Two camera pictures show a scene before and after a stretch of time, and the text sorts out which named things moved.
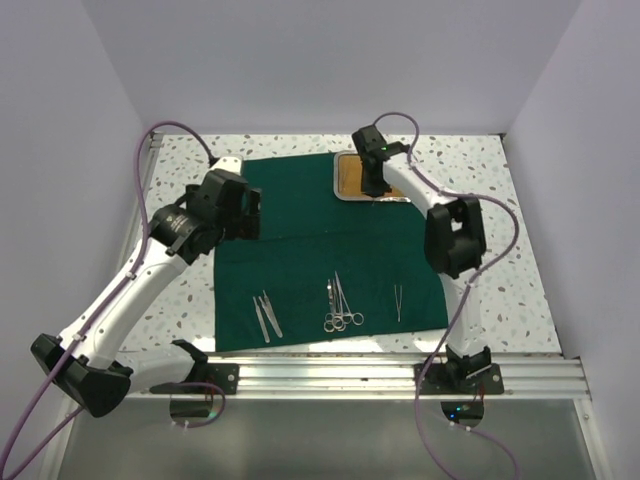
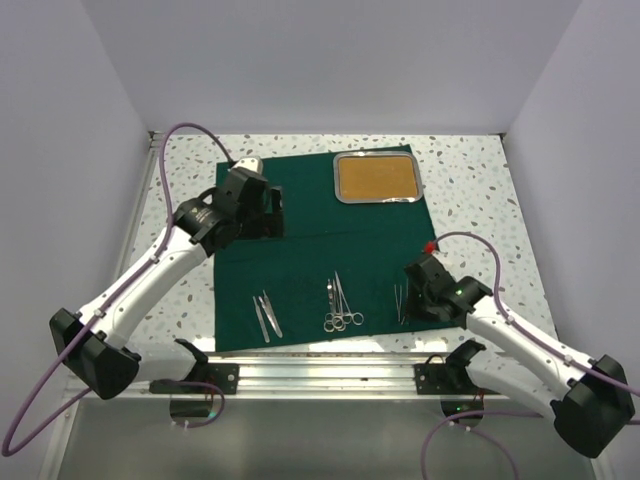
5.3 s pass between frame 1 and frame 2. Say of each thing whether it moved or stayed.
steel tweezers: stayed
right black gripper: moved
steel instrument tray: stayed
